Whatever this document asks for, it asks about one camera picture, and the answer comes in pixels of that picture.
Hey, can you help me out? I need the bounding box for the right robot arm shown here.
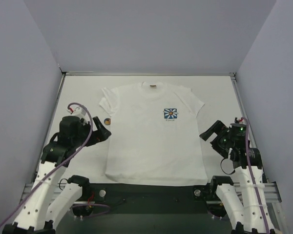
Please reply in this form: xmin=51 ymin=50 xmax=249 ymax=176
xmin=200 ymin=117 xmax=276 ymax=234

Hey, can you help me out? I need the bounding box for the aluminium frame rail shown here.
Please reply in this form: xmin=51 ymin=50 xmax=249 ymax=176
xmin=19 ymin=72 xmax=283 ymax=204

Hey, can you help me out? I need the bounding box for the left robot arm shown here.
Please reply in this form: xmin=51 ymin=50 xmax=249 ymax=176
xmin=2 ymin=116 xmax=111 ymax=234

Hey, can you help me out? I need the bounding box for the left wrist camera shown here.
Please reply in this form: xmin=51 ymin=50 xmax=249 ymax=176
xmin=67 ymin=106 xmax=86 ymax=122

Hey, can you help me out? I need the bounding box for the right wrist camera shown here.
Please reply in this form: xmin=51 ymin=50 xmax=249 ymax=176
xmin=234 ymin=117 xmax=247 ymax=125

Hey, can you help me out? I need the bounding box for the white t-shirt with flower print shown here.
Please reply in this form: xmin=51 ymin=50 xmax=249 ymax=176
xmin=99 ymin=82 xmax=208 ymax=186

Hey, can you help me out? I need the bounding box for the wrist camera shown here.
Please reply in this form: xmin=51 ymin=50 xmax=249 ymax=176
xmin=67 ymin=106 xmax=86 ymax=122
xmin=234 ymin=117 xmax=247 ymax=125

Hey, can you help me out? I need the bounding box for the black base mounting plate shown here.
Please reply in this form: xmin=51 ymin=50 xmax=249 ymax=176
xmin=70 ymin=184 xmax=227 ymax=217

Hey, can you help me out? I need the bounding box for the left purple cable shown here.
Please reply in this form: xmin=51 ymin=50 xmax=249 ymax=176
xmin=0 ymin=102 xmax=112 ymax=231

